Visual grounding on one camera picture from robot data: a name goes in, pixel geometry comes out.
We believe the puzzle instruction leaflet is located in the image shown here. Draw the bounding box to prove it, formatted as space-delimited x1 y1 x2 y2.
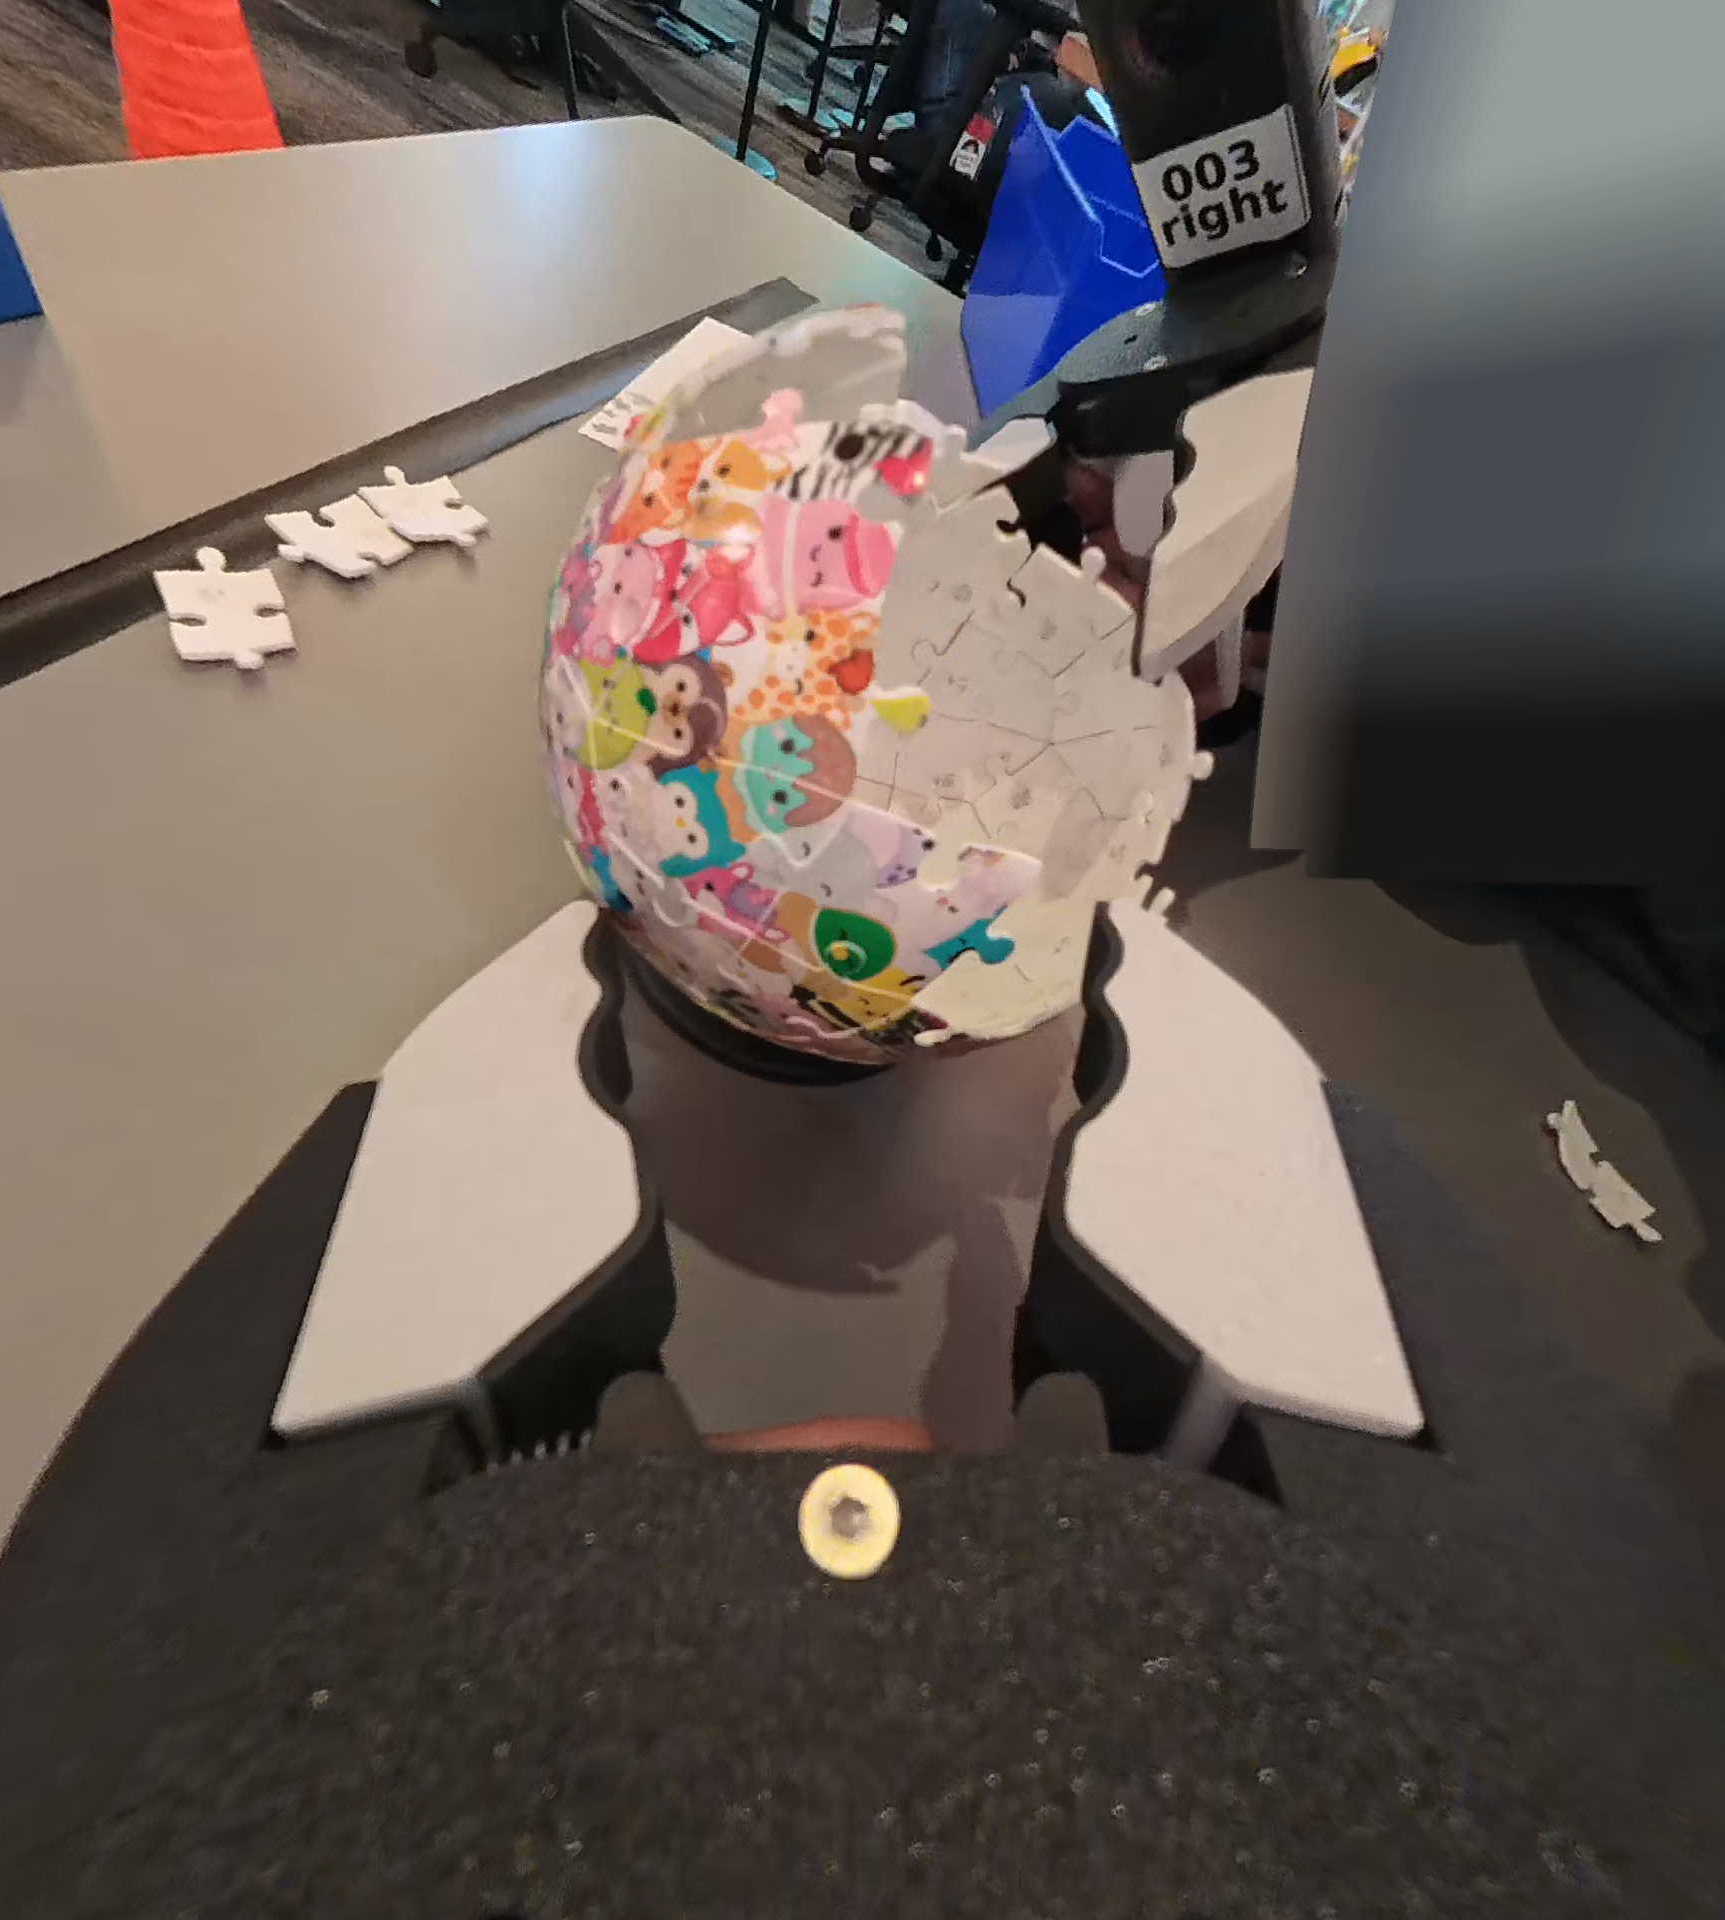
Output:
579 316 759 451

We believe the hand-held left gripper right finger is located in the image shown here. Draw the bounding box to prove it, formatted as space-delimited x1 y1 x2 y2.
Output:
1013 899 1430 1465

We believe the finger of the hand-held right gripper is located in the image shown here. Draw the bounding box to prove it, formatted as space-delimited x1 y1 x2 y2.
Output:
1132 365 1318 692

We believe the orange plastic object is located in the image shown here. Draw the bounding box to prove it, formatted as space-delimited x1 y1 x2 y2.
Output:
107 0 288 158

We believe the colourful puzzle ball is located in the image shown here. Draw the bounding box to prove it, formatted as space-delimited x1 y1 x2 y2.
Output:
539 306 1219 1061

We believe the black ball stand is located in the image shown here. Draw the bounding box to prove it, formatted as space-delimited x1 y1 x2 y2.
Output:
617 945 1099 1091

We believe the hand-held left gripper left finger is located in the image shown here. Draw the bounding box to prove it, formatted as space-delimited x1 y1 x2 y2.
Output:
273 899 684 1447

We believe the blue plastic bin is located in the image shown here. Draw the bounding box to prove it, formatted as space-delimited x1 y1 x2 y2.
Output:
958 65 1170 421

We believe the white puzzle piece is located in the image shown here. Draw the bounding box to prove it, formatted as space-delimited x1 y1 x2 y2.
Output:
359 466 493 551
266 502 415 581
154 549 300 672
1546 1102 1670 1243

